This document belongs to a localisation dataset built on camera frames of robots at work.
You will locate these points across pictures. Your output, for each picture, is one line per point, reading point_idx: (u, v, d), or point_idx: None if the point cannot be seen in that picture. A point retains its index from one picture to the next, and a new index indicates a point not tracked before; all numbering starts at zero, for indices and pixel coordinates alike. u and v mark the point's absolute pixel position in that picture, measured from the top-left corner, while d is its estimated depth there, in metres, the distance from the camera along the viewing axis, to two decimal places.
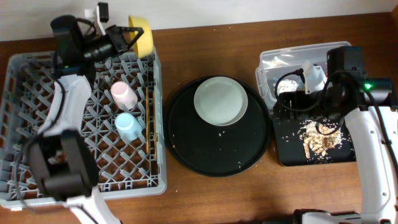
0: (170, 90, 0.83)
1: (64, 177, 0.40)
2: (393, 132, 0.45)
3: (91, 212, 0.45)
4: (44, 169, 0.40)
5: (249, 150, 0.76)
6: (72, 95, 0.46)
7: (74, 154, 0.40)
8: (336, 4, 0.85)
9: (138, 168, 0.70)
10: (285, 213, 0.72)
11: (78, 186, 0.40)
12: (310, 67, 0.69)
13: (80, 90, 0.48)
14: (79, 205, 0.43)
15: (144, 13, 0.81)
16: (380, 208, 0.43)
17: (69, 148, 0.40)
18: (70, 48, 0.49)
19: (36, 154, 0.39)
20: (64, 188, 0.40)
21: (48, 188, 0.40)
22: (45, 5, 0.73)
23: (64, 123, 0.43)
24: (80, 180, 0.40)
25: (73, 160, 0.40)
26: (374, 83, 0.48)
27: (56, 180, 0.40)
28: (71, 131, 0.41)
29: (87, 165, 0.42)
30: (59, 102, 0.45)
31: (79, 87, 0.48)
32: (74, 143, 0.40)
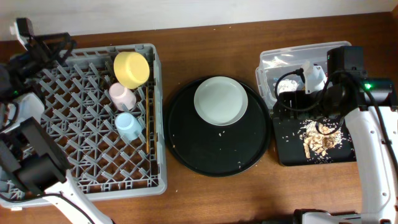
0: (170, 90, 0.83)
1: (35, 163, 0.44)
2: (393, 132, 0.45)
3: (71, 199, 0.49)
4: (15, 163, 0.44)
5: (249, 150, 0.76)
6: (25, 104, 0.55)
7: (38, 140, 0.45)
8: (336, 4, 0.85)
9: (138, 168, 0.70)
10: (285, 213, 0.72)
11: (50, 169, 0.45)
12: (310, 67, 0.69)
13: (32, 102, 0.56)
14: (58, 191, 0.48)
15: (144, 13, 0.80)
16: (380, 208, 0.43)
17: (32, 134, 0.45)
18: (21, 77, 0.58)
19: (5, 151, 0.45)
20: (38, 174, 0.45)
21: (24, 179, 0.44)
22: (45, 5, 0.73)
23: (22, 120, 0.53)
24: (51, 163, 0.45)
25: (39, 147, 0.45)
26: (374, 83, 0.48)
27: (29, 168, 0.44)
28: (28, 120, 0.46)
29: (54, 149, 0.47)
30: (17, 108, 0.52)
31: (30, 101, 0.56)
32: (34, 130, 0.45)
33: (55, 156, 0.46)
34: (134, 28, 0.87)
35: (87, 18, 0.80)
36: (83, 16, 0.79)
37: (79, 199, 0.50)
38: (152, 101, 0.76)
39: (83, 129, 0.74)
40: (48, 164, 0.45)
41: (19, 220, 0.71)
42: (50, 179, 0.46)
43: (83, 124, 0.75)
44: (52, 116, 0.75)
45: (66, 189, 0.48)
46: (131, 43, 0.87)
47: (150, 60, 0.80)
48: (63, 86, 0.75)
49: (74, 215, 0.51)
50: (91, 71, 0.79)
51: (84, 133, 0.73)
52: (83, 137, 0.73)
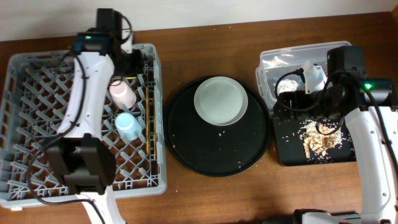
0: (169, 90, 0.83)
1: (83, 173, 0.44)
2: (393, 132, 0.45)
3: (99, 208, 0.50)
4: (64, 168, 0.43)
5: (249, 150, 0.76)
6: (93, 83, 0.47)
7: (92, 160, 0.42)
8: (337, 4, 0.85)
9: (138, 168, 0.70)
10: (285, 213, 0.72)
11: (94, 182, 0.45)
12: (310, 67, 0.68)
13: (98, 83, 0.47)
14: (91, 199, 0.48)
15: (144, 13, 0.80)
16: (380, 208, 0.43)
17: (87, 154, 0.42)
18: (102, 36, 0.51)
19: (55, 156, 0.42)
20: (81, 180, 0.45)
21: (68, 180, 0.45)
22: (45, 5, 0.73)
23: (86, 124, 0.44)
24: (97, 180, 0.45)
25: (91, 165, 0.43)
26: (374, 83, 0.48)
27: (76, 173, 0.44)
28: (93, 138, 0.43)
29: (106, 165, 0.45)
30: (81, 89, 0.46)
31: (102, 74, 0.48)
32: (92, 152, 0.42)
33: (102, 174, 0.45)
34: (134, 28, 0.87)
35: (87, 18, 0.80)
36: (83, 16, 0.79)
37: (107, 210, 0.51)
38: (152, 101, 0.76)
39: None
40: (94, 179, 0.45)
41: (19, 220, 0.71)
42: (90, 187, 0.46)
43: None
44: (53, 116, 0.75)
45: (99, 200, 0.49)
46: None
47: (150, 59, 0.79)
48: (64, 87, 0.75)
49: (96, 220, 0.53)
50: None
51: None
52: None
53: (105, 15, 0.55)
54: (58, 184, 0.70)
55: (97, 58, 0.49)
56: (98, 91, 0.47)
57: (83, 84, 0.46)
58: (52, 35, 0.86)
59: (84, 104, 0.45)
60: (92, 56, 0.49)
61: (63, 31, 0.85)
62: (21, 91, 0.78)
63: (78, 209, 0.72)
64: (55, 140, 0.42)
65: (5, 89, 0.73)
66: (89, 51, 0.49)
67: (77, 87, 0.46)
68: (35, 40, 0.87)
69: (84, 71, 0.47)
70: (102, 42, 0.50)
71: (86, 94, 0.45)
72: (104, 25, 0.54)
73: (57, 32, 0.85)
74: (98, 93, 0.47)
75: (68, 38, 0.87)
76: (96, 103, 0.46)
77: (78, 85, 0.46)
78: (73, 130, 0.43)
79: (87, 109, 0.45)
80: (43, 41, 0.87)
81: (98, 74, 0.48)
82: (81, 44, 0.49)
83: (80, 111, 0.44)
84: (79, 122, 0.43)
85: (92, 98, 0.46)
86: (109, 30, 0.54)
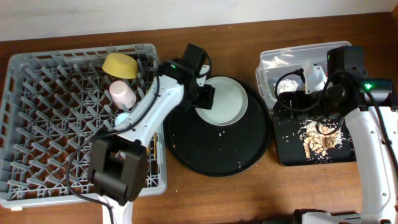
0: None
1: (113, 178, 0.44)
2: (393, 132, 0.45)
3: (115, 216, 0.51)
4: (99, 165, 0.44)
5: (249, 150, 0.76)
6: (160, 103, 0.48)
7: (130, 169, 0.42)
8: (336, 4, 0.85)
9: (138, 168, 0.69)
10: (285, 213, 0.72)
11: (120, 193, 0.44)
12: (310, 67, 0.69)
13: (164, 106, 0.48)
14: (110, 205, 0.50)
15: (144, 13, 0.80)
16: (380, 208, 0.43)
17: (130, 161, 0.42)
18: (184, 68, 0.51)
19: (98, 150, 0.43)
20: (108, 185, 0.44)
21: (96, 179, 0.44)
22: (44, 5, 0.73)
23: (140, 132, 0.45)
24: (122, 191, 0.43)
25: (125, 174, 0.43)
26: (374, 83, 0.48)
27: (106, 177, 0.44)
28: (142, 148, 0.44)
29: (137, 182, 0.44)
30: (148, 104, 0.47)
31: (169, 101, 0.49)
32: (136, 161, 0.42)
33: (130, 189, 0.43)
34: (134, 28, 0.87)
35: (87, 18, 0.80)
36: (83, 16, 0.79)
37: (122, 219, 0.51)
38: None
39: (84, 129, 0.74)
40: (119, 190, 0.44)
41: (19, 220, 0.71)
42: (114, 195, 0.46)
43: (83, 124, 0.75)
44: (53, 116, 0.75)
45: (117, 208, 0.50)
46: (131, 43, 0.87)
47: (149, 59, 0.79)
48: (64, 87, 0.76)
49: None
50: (91, 71, 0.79)
51: (84, 133, 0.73)
52: (83, 136, 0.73)
53: (194, 50, 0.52)
54: (58, 184, 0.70)
55: (173, 85, 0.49)
56: (161, 111, 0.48)
57: (152, 101, 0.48)
58: (52, 34, 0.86)
59: (145, 115, 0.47)
60: (170, 81, 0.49)
61: (63, 31, 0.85)
62: (20, 91, 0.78)
63: (78, 209, 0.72)
64: (109, 134, 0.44)
65: (5, 88, 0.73)
66: (168, 76, 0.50)
67: (147, 101, 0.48)
68: (35, 40, 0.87)
69: (158, 90, 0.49)
70: (181, 74, 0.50)
71: (150, 110, 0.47)
72: (189, 56, 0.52)
73: (57, 32, 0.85)
74: (161, 112, 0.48)
75: (68, 38, 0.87)
76: (156, 120, 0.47)
77: (148, 98, 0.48)
78: (128, 134, 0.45)
79: (147, 120, 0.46)
80: (43, 41, 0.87)
81: (169, 97, 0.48)
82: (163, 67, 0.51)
83: (140, 118, 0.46)
84: (135, 127, 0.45)
85: (155, 114, 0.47)
86: (192, 65, 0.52)
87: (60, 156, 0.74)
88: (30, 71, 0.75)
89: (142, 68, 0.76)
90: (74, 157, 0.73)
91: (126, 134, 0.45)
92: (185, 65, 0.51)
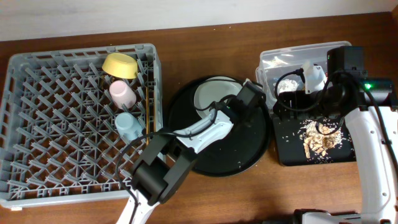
0: (170, 90, 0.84)
1: (155, 177, 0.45)
2: (393, 132, 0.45)
3: (135, 214, 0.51)
4: (148, 159, 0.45)
5: (249, 150, 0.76)
6: (215, 128, 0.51)
7: (175, 172, 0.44)
8: (336, 4, 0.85)
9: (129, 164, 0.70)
10: (285, 213, 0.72)
11: (154, 191, 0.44)
12: (310, 67, 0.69)
13: (216, 133, 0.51)
14: (137, 201, 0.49)
15: (144, 13, 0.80)
16: (380, 208, 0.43)
17: (179, 165, 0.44)
18: (236, 107, 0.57)
19: (153, 145, 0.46)
20: (147, 182, 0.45)
21: (138, 172, 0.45)
22: (44, 5, 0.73)
23: (196, 144, 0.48)
24: (159, 192, 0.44)
25: (169, 175, 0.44)
26: (374, 83, 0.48)
27: (148, 173, 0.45)
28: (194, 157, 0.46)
29: (174, 188, 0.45)
30: (204, 126, 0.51)
31: (221, 130, 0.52)
32: (185, 167, 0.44)
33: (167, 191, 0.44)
34: (134, 28, 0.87)
35: (87, 18, 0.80)
36: (83, 16, 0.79)
37: (140, 219, 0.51)
38: (152, 101, 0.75)
39: (83, 129, 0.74)
40: (157, 189, 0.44)
41: (19, 220, 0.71)
42: (148, 193, 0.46)
43: (83, 123, 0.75)
44: (53, 116, 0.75)
45: (143, 206, 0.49)
46: (131, 43, 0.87)
47: (149, 59, 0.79)
48: (64, 87, 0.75)
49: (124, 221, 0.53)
50: (91, 71, 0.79)
51: (84, 133, 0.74)
52: (83, 136, 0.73)
53: (248, 90, 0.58)
54: (58, 184, 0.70)
55: (226, 119, 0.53)
56: (214, 135, 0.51)
57: (207, 124, 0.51)
58: (52, 34, 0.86)
59: (201, 131, 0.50)
60: (224, 114, 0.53)
61: (63, 31, 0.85)
62: (21, 91, 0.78)
63: (78, 209, 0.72)
64: (170, 134, 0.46)
65: (5, 88, 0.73)
66: (224, 111, 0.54)
67: (203, 122, 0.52)
68: (35, 40, 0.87)
69: (214, 116, 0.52)
70: (232, 114, 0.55)
71: (206, 129, 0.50)
72: (242, 98, 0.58)
73: (57, 32, 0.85)
74: (214, 135, 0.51)
75: (68, 38, 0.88)
76: (208, 140, 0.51)
77: (205, 121, 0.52)
78: (186, 140, 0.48)
79: (202, 136, 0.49)
80: (43, 41, 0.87)
81: (222, 128, 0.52)
82: (221, 104, 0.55)
83: (198, 132, 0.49)
84: (193, 138, 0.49)
85: (209, 134, 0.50)
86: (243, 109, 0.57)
87: (60, 156, 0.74)
88: (30, 71, 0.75)
89: (142, 68, 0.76)
90: (74, 157, 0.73)
91: (184, 140, 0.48)
92: (237, 104, 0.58)
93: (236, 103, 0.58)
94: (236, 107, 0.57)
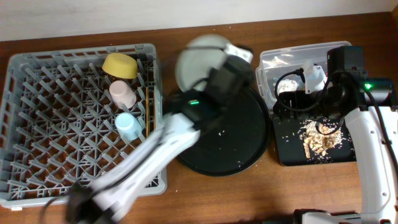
0: (170, 90, 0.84)
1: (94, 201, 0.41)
2: (393, 132, 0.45)
3: None
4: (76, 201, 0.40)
5: (250, 150, 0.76)
6: (161, 150, 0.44)
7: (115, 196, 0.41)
8: (336, 4, 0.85)
9: (120, 154, 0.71)
10: (285, 213, 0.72)
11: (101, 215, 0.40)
12: (310, 67, 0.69)
13: (172, 148, 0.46)
14: None
15: (144, 13, 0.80)
16: (380, 208, 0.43)
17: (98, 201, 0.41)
18: (206, 101, 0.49)
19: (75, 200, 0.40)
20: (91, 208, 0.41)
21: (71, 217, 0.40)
22: (44, 4, 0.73)
23: (129, 182, 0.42)
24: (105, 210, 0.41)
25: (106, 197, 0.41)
26: (374, 83, 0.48)
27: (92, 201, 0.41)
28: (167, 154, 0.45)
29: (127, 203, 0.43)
30: (145, 154, 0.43)
31: (175, 145, 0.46)
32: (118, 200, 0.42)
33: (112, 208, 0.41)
34: (134, 28, 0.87)
35: (87, 18, 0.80)
36: (83, 16, 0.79)
37: None
38: (152, 101, 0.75)
39: (83, 129, 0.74)
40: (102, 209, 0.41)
41: (19, 220, 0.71)
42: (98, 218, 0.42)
43: (83, 124, 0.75)
44: (53, 116, 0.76)
45: None
46: (131, 43, 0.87)
47: (149, 59, 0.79)
48: (64, 87, 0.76)
49: None
50: (91, 71, 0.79)
51: (84, 133, 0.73)
52: (83, 136, 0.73)
53: (227, 64, 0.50)
54: (58, 184, 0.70)
55: (181, 127, 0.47)
56: (160, 162, 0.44)
57: (149, 150, 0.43)
58: (52, 34, 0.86)
59: (137, 167, 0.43)
60: (179, 122, 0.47)
61: (63, 31, 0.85)
62: (21, 91, 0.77)
63: None
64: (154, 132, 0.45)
65: (5, 88, 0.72)
66: (185, 115, 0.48)
67: (143, 148, 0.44)
68: (35, 40, 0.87)
69: (161, 136, 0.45)
70: (201, 116, 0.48)
71: (147, 159, 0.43)
72: (216, 84, 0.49)
73: (56, 32, 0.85)
74: (157, 162, 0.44)
75: (68, 38, 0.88)
76: (173, 153, 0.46)
77: (149, 145, 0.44)
78: (155, 148, 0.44)
79: (148, 165, 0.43)
80: (43, 40, 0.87)
81: (173, 144, 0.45)
82: (178, 106, 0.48)
83: (133, 170, 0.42)
84: (161, 142, 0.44)
85: (153, 163, 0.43)
86: (221, 100, 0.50)
87: (60, 157, 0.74)
88: (30, 71, 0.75)
89: (142, 68, 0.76)
90: (74, 157, 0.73)
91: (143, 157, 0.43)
92: (211, 96, 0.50)
93: (208, 93, 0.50)
94: (194, 103, 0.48)
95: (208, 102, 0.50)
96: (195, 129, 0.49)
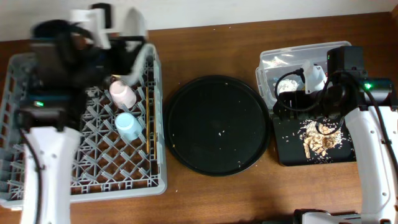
0: (170, 90, 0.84)
1: None
2: (393, 132, 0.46)
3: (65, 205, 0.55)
4: None
5: (250, 150, 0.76)
6: (40, 175, 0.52)
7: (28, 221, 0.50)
8: (336, 4, 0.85)
9: (138, 168, 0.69)
10: (285, 213, 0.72)
11: None
12: (310, 67, 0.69)
13: (45, 149, 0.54)
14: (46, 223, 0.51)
15: (144, 12, 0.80)
16: (380, 208, 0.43)
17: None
18: (60, 101, 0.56)
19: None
20: None
21: None
22: (44, 4, 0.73)
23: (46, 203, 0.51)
24: None
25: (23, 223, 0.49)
26: (374, 83, 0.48)
27: None
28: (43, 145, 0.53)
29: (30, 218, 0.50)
30: (36, 182, 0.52)
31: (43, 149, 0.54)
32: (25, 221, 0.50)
33: None
34: None
35: None
36: None
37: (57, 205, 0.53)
38: (152, 101, 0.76)
39: (84, 129, 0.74)
40: None
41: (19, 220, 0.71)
42: None
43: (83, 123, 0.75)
44: None
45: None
46: None
47: (149, 59, 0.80)
48: None
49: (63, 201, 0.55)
50: None
51: (84, 133, 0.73)
52: (83, 136, 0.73)
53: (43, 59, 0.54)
54: None
55: (52, 141, 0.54)
56: (54, 180, 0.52)
57: (38, 177, 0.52)
58: None
59: (40, 203, 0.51)
60: (43, 132, 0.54)
61: None
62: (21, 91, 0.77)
63: (78, 209, 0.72)
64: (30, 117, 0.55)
65: (5, 88, 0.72)
66: (47, 107, 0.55)
67: (33, 178, 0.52)
68: None
69: (38, 160, 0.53)
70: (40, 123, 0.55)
71: (43, 188, 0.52)
72: (50, 67, 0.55)
73: None
74: (57, 180, 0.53)
75: None
76: (55, 155, 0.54)
77: (34, 177, 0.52)
78: (30, 150, 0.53)
79: (31, 203, 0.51)
80: None
81: (47, 173, 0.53)
82: (23, 119, 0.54)
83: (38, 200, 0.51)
84: (42, 167, 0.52)
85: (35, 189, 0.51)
86: (58, 89, 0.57)
87: None
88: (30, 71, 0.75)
89: (142, 68, 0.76)
90: None
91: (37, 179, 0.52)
92: (46, 117, 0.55)
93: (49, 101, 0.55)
94: (45, 98, 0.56)
95: (69, 104, 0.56)
96: (67, 123, 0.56)
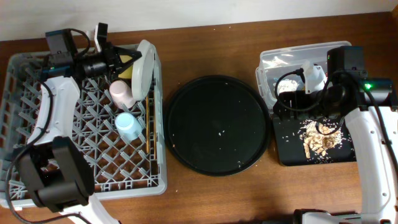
0: (170, 90, 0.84)
1: (57, 186, 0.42)
2: (393, 132, 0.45)
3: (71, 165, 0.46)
4: (36, 178, 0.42)
5: (249, 150, 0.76)
6: (60, 99, 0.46)
7: (30, 173, 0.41)
8: (337, 4, 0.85)
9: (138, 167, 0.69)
10: (285, 213, 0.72)
11: (71, 191, 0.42)
12: (310, 67, 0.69)
13: (67, 96, 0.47)
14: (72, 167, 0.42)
15: (144, 12, 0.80)
16: (380, 208, 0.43)
17: (27, 171, 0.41)
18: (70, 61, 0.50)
19: (28, 167, 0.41)
20: (56, 196, 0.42)
21: (42, 199, 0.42)
22: (44, 4, 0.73)
23: (55, 130, 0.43)
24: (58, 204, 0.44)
25: (30, 180, 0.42)
26: (374, 83, 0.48)
27: (54, 188, 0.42)
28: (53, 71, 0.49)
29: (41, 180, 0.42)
30: (48, 106, 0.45)
31: (63, 93, 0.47)
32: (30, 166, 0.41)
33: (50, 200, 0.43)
34: (134, 28, 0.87)
35: (87, 18, 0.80)
36: (83, 16, 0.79)
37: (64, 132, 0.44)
38: (152, 101, 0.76)
39: (83, 129, 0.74)
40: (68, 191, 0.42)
41: (19, 219, 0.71)
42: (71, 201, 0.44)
43: (83, 123, 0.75)
44: None
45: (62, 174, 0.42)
46: (131, 42, 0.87)
47: None
48: None
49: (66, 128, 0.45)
50: None
51: (84, 133, 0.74)
52: (83, 136, 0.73)
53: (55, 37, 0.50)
54: None
55: (61, 79, 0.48)
56: (65, 107, 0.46)
57: (50, 101, 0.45)
58: None
59: (52, 114, 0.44)
60: (56, 78, 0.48)
61: None
62: (21, 91, 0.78)
63: None
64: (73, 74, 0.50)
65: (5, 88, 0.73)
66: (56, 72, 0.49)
67: (43, 105, 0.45)
68: (35, 40, 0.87)
69: (49, 90, 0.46)
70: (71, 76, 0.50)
71: (53, 109, 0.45)
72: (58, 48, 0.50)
73: None
74: (66, 106, 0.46)
75: None
76: (62, 105, 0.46)
77: (45, 103, 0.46)
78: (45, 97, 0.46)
79: (56, 117, 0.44)
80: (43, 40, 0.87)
81: (63, 93, 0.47)
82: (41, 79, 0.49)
83: (48, 119, 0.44)
84: (53, 94, 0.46)
85: (62, 109, 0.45)
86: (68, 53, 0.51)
87: None
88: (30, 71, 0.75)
89: None
90: None
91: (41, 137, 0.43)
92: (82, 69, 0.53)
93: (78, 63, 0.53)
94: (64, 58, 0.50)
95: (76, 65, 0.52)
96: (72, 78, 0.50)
